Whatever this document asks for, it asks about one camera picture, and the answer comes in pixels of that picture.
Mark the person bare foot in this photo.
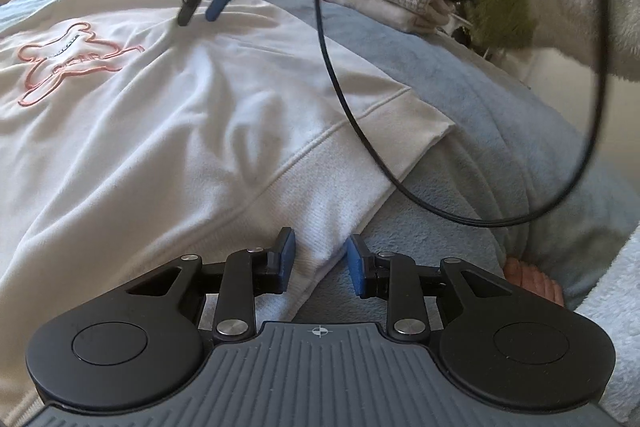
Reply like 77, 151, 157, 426
503, 258, 564, 307

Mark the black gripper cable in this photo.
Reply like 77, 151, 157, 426
310, 0, 612, 228

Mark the white green fleece robe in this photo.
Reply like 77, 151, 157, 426
577, 229, 640, 426

